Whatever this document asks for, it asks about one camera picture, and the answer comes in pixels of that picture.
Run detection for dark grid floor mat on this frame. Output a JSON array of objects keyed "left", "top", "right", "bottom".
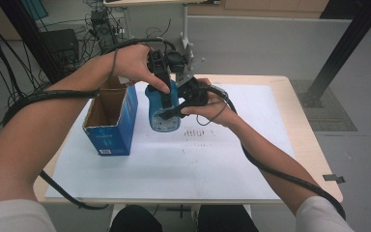
[{"left": 290, "top": 78, "right": 358, "bottom": 132}]

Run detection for gripper thick black cable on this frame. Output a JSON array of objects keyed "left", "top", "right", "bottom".
[
  {"left": 202, "top": 84, "right": 348, "bottom": 222},
  {"left": 1, "top": 37, "right": 178, "bottom": 212}
]

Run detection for blue cardboard box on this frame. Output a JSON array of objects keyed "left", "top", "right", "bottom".
[{"left": 82, "top": 75, "right": 139, "bottom": 157}]

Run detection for left gripper thick black cable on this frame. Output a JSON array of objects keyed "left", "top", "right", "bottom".
[{"left": 1, "top": 37, "right": 178, "bottom": 212}]

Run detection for grey computer tower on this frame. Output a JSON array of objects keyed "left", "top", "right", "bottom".
[{"left": 90, "top": 9, "right": 120, "bottom": 50}]

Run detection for right gripper thick black cable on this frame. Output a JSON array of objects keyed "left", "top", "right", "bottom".
[{"left": 202, "top": 84, "right": 348, "bottom": 222}]

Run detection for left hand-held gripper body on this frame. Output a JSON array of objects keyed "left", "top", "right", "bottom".
[{"left": 146, "top": 47, "right": 188, "bottom": 76}]

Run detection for black tape strip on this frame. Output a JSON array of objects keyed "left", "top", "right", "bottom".
[{"left": 322, "top": 173, "right": 346, "bottom": 185}]

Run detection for white desk with metal legs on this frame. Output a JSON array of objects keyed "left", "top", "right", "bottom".
[{"left": 102, "top": 0, "right": 221, "bottom": 63}]

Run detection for person's leg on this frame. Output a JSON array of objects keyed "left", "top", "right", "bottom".
[
  {"left": 109, "top": 204, "right": 163, "bottom": 232},
  {"left": 197, "top": 204, "right": 260, "bottom": 232}
]

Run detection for left thin black wrist cord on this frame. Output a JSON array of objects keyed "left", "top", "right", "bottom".
[{"left": 109, "top": 47, "right": 120, "bottom": 78}]

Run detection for light wooden cabinet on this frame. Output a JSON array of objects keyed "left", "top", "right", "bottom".
[{"left": 187, "top": 0, "right": 331, "bottom": 19}]

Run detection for right thin black wrist cord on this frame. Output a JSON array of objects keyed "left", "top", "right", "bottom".
[{"left": 195, "top": 96, "right": 229, "bottom": 128}]

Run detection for person's left hand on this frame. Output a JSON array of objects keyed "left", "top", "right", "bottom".
[{"left": 111, "top": 43, "right": 172, "bottom": 95}]

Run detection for white table mat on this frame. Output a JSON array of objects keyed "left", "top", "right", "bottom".
[{"left": 44, "top": 81, "right": 297, "bottom": 201}]

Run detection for person's right leg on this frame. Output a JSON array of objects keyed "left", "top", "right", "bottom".
[{"left": 197, "top": 204, "right": 260, "bottom": 232}]

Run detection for person's right hand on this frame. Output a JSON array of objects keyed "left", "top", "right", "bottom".
[{"left": 180, "top": 77, "right": 241, "bottom": 128}]

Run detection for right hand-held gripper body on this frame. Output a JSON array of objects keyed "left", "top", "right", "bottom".
[{"left": 174, "top": 57, "right": 214, "bottom": 109}]

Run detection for thin black wrist cord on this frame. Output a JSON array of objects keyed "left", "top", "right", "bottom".
[
  {"left": 109, "top": 47, "right": 120, "bottom": 78},
  {"left": 195, "top": 96, "right": 229, "bottom": 128}
]

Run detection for black equipment case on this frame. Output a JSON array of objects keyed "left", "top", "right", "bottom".
[{"left": 41, "top": 28, "right": 80, "bottom": 66}]

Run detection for blue bottle with white cap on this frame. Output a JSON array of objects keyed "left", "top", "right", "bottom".
[{"left": 144, "top": 79, "right": 183, "bottom": 133}]

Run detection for black metal frame post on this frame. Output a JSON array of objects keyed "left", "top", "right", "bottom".
[
  {"left": 0, "top": 0, "right": 62, "bottom": 85},
  {"left": 300, "top": 0, "right": 371, "bottom": 108}
]

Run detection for teal panel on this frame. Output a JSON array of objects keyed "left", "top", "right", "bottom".
[{"left": 20, "top": 0, "right": 49, "bottom": 21}]

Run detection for person's left leg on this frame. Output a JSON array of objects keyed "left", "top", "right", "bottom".
[{"left": 109, "top": 204, "right": 163, "bottom": 232}]

